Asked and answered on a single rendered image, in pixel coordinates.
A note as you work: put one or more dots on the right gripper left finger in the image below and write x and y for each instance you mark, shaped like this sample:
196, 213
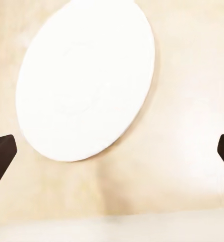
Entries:
8, 150

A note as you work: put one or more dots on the countertop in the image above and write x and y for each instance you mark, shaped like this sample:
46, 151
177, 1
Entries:
165, 161

